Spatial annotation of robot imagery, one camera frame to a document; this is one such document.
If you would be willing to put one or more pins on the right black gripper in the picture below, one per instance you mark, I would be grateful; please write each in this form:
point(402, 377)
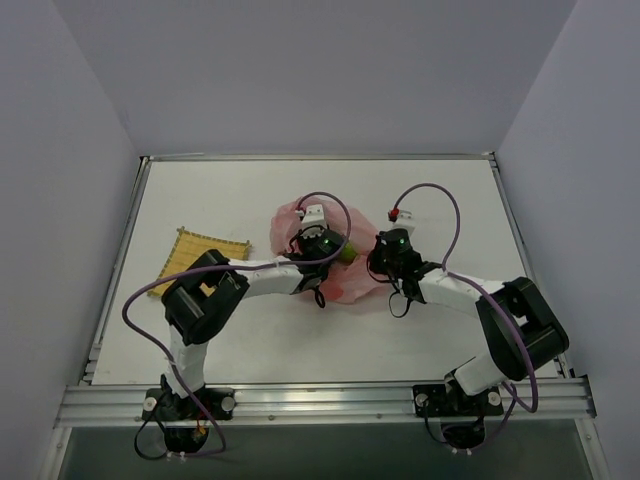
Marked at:
point(376, 257)

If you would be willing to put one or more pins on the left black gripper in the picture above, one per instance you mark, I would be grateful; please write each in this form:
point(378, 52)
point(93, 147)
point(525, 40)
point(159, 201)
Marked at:
point(333, 248)

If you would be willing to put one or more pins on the pink plastic bag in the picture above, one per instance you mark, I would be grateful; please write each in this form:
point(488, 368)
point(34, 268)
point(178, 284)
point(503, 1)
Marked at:
point(346, 283)

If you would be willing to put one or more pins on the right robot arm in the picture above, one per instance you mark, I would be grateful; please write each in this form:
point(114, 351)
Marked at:
point(521, 331)

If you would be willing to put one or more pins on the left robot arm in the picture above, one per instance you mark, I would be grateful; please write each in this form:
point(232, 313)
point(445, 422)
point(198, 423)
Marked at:
point(197, 307)

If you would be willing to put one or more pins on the green fake fruit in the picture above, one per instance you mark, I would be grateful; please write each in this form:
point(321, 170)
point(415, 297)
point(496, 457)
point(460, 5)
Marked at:
point(347, 255)

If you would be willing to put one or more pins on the yellow bamboo mat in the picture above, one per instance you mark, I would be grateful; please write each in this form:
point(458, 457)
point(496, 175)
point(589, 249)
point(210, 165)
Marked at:
point(189, 246)

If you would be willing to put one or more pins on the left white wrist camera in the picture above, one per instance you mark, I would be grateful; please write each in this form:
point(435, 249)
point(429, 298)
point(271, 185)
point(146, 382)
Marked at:
point(312, 216)

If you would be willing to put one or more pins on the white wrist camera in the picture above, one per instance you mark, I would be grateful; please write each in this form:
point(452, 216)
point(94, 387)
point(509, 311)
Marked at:
point(402, 219)
point(312, 216)

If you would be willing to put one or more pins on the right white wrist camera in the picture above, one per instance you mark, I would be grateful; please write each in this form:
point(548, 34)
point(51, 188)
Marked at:
point(402, 219)

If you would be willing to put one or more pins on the aluminium front rail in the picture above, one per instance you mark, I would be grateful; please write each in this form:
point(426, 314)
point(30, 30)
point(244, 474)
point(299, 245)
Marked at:
point(307, 404)

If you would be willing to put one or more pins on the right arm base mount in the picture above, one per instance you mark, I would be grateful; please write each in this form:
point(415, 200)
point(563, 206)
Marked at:
point(452, 418)

